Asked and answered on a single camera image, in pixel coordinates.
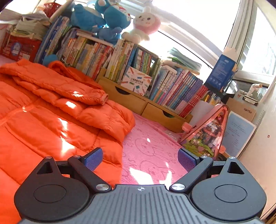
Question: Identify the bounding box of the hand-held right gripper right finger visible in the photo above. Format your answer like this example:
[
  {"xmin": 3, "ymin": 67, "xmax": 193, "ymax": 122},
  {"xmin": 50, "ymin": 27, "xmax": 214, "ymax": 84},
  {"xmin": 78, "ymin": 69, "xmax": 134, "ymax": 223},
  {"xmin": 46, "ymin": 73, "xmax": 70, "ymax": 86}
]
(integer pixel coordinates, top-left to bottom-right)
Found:
[{"xmin": 169, "ymin": 149, "xmax": 246, "ymax": 192}]

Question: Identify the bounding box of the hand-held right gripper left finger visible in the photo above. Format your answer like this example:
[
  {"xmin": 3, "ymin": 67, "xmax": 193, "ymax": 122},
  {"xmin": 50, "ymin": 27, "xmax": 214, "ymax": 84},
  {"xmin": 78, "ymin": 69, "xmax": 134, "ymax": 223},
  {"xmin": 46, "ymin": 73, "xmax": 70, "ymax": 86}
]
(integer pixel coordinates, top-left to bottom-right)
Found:
[{"xmin": 35, "ymin": 147, "xmax": 112, "ymax": 193}]

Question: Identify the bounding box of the orange puffer jacket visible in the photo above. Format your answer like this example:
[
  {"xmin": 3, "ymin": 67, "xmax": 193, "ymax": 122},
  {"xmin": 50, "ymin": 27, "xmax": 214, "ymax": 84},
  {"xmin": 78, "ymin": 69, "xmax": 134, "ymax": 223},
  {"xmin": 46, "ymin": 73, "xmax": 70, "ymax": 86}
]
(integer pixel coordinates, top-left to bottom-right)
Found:
[{"xmin": 0, "ymin": 59, "xmax": 136, "ymax": 224}]

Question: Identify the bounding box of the pink bunny print blanket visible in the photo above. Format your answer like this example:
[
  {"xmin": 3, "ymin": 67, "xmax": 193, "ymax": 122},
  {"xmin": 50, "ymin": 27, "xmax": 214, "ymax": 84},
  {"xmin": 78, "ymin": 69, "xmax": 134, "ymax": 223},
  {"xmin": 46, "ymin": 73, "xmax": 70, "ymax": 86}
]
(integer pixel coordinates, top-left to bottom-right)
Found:
[{"xmin": 121, "ymin": 112, "xmax": 216, "ymax": 186}]

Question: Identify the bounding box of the white cardboard sheet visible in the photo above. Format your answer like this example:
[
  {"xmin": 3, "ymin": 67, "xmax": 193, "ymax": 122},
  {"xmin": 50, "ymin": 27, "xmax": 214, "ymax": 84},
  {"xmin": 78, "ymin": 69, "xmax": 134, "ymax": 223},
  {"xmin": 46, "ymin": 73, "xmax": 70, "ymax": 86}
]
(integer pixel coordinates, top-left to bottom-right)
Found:
[{"xmin": 190, "ymin": 99, "xmax": 217, "ymax": 126}]

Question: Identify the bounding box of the white printed paper sheet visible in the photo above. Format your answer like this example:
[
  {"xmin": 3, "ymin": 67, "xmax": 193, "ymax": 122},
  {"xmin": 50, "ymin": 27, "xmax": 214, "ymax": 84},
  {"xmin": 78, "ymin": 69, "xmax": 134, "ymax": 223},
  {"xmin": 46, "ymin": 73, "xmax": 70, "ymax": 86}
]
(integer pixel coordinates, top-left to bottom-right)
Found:
[{"xmin": 220, "ymin": 111, "xmax": 257, "ymax": 158}]

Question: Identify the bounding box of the wooden drawer organizer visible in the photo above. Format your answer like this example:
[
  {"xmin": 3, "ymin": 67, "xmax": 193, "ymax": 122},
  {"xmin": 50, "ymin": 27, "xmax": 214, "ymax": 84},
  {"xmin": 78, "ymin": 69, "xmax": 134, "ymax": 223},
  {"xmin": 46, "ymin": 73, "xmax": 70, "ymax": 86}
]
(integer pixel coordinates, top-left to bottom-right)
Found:
[{"xmin": 95, "ymin": 76, "xmax": 193, "ymax": 133}]

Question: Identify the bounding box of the row of pink spine books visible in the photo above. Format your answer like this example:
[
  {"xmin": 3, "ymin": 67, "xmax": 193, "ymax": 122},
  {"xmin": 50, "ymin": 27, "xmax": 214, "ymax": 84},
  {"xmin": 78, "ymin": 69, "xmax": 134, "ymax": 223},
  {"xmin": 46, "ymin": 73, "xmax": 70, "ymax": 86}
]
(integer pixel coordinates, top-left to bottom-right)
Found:
[{"xmin": 149, "ymin": 67, "xmax": 209, "ymax": 118}]

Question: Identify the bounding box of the brown cardboard box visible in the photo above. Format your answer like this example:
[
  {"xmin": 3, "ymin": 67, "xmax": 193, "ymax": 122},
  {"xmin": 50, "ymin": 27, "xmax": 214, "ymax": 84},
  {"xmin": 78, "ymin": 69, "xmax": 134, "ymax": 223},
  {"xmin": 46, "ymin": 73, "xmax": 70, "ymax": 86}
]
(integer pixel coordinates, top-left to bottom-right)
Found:
[{"xmin": 225, "ymin": 97, "xmax": 257, "ymax": 125}]

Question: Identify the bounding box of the white printed box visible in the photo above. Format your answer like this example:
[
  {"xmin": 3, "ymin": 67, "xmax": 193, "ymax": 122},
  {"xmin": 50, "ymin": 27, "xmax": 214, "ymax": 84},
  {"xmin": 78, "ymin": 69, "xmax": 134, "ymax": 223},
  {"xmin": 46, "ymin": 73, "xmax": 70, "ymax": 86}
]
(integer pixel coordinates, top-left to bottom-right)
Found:
[{"xmin": 121, "ymin": 66, "xmax": 153, "ymax": 96}]

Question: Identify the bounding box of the dark blue box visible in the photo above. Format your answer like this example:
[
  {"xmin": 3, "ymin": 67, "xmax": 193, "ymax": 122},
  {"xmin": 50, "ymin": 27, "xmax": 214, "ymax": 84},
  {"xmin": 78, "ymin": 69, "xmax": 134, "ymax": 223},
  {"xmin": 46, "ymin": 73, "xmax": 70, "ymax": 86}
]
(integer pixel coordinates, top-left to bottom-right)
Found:
[{"xmin": 204, "ymin": 48, "xmax": 238, "ymax": 93}]

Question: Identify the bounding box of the white plastic pipe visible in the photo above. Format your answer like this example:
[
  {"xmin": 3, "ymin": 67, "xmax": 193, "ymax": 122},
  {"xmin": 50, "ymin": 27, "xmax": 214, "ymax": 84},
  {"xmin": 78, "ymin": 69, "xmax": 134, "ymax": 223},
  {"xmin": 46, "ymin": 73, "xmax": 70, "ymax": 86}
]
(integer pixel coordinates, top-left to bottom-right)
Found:
[{"xmin": 239, "ymin": 83, "xmax": 264, "ymax": 101}]

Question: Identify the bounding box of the stack of green folders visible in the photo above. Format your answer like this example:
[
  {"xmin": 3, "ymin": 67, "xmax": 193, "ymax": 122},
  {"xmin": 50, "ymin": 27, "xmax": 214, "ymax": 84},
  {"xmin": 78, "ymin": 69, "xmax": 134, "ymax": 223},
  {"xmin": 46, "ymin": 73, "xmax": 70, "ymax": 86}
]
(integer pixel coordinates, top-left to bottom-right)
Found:
[{"xmin": 162, "ymin": 48, "xmax": 202, "ymax": 75}]

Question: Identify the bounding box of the row of colourful children's books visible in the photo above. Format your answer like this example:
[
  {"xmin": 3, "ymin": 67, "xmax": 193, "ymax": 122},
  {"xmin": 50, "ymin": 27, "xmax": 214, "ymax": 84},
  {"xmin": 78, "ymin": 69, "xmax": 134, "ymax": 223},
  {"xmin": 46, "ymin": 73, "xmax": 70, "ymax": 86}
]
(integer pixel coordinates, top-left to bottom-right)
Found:
[{"xmin": 61, "ymin": 35, "xmax": 162, "ymax": 96}]

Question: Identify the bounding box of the blue ball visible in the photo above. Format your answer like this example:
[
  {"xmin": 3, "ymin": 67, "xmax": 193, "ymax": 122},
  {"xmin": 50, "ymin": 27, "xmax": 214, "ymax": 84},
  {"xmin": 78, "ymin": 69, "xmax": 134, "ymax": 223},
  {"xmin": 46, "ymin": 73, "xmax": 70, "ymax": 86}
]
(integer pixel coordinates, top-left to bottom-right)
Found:
[{"xmin": 42, "ymin": 54, "xmax": 58, "ymax": 67}]

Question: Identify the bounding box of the row of tall blue books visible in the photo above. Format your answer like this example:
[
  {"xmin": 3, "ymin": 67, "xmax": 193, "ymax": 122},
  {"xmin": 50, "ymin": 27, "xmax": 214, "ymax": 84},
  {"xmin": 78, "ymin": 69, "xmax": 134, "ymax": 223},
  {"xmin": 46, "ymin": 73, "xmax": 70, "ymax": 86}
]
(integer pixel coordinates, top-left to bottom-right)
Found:
[{"xmin": 35, "ymin": 16, "xmax": 71, "ymax": 63}]

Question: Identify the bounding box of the red plastic crate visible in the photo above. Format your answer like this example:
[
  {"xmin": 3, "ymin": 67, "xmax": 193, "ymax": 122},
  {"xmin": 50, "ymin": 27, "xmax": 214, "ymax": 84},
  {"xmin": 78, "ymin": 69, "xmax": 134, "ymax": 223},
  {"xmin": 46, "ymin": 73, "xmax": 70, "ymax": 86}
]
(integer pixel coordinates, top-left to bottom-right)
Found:
[{"xmin": 0, "ymin": 35, "xmax": 42, "ymax": 63}]

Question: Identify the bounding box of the pink and white bunny plush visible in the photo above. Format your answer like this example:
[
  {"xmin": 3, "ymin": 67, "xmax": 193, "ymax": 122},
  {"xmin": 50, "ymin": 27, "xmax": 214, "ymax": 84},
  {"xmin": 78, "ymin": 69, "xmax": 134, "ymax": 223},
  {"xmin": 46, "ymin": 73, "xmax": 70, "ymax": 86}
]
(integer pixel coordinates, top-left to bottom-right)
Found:
[{"xmin": 121, "ymin": 6, "xmax": 162, "ymax": 44}]

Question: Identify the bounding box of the blue and white cat plush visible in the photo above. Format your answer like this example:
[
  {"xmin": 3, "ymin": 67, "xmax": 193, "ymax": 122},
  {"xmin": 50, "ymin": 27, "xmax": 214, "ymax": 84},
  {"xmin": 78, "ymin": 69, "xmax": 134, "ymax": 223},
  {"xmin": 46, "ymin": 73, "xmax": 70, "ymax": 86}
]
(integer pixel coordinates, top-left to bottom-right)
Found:
[{"xmin": 95, "ymin": 0, "xmax": 132, "ymax": 44}]

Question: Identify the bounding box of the stack of magazines and papers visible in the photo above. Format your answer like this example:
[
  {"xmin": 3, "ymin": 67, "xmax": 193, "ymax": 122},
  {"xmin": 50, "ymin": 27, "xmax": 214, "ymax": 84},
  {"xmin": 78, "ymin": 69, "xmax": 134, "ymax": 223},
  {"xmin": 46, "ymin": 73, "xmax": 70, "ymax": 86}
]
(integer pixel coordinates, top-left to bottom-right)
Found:
[{"xmin": 10, "ymin": 11, "xmax": 51, "ymax": 41}]

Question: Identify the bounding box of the red plastic basket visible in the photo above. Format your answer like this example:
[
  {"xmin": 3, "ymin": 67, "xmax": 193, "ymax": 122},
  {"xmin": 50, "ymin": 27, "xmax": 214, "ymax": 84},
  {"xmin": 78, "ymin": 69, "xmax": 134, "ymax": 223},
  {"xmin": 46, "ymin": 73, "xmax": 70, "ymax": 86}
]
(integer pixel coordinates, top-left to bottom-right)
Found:
[{"xmin": 44, "ymin": 3, "xmax": 62, "ymax": 18}]

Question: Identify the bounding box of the white window frame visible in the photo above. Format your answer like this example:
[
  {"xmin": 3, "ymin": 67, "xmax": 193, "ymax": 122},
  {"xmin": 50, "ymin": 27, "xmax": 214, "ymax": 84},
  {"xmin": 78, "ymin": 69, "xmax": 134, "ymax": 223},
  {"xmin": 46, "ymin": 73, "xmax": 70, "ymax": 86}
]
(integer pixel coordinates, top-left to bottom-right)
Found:
[{"xmin": 151, "ymin": 0, "xmax": 276, "ymax": 86}]

